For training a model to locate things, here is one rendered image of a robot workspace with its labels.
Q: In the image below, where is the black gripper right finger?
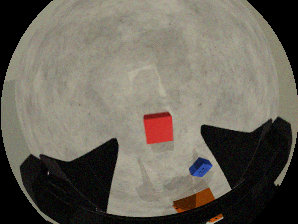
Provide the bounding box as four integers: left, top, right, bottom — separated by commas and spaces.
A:
201, 119, 273, 189

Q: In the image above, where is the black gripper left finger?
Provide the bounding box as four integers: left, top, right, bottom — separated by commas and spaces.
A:
39, 139, 120, 213

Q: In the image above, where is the small blue block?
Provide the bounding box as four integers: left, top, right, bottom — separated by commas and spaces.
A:
189, 157, 213, 177

